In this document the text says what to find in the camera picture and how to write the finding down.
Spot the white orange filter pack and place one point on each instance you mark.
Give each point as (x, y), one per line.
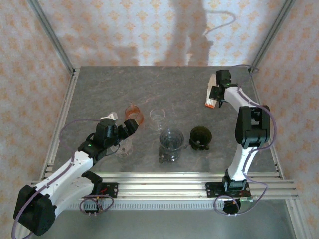
(210, 103)

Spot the orange transparent carafe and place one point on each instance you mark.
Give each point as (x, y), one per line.
(134, 112)

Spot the clear transparent dripper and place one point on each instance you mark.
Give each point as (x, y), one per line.
(125, 150)

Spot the clear transparent carafe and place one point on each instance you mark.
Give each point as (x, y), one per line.
(157, 119)

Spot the grey transparent dripper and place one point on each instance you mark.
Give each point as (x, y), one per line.
(172, 139)

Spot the dark green transparent dripper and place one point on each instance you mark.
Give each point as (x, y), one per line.
(200, 135)

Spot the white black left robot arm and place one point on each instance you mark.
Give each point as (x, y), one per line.
(62, 174)

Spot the wide aluminium extrusion beam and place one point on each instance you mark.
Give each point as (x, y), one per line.
(162, 189)

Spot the aluminium table edge rail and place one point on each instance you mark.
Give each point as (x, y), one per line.
(276, 164)
(67, 99)

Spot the narrow aluminium extrusion rail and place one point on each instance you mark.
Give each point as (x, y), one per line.
(162, 175)

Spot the aluminium frame post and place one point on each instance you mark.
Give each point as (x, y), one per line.
(52, 35)
(271, 35)

